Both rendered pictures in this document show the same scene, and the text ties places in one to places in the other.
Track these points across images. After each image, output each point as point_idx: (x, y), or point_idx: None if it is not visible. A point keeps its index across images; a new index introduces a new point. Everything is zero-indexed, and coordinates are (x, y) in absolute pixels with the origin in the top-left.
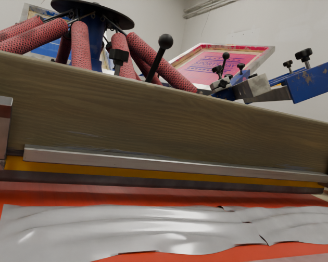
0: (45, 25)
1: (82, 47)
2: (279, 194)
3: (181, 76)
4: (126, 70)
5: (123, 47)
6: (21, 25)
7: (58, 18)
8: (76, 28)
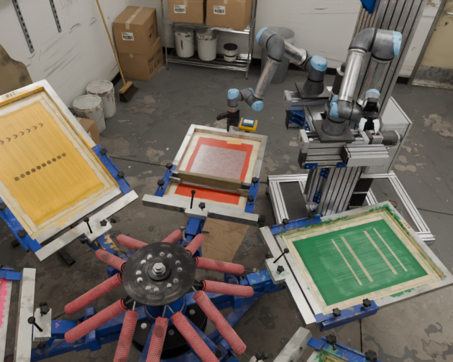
0: (207, 258)
1: (195, 240)
2: (188, 185)
3: (128, 236)
4: (175, 233)
5: (167, 239)
6: (216, 281)
7: (198, 258)
8: (192, 248)
